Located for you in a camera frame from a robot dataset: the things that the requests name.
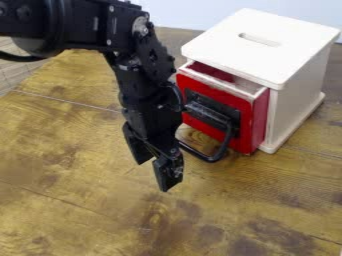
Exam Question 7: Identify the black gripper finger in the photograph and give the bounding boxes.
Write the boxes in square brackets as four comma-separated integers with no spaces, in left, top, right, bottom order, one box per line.
[123,123,154,165]
[152,155,185,192]

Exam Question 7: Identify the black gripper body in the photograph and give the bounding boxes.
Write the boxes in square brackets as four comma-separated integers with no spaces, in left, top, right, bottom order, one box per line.
[114,67,182,159]

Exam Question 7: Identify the red drawer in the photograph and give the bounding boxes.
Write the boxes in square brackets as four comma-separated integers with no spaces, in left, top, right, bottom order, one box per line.
[177,61,270,155]

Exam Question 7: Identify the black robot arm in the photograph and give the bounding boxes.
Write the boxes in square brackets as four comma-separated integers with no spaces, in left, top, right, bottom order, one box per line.
[0,0,185,191]

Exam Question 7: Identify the white wooden cabinet box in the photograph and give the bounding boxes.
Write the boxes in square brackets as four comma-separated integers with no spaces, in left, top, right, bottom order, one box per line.
[181,8,341,154]

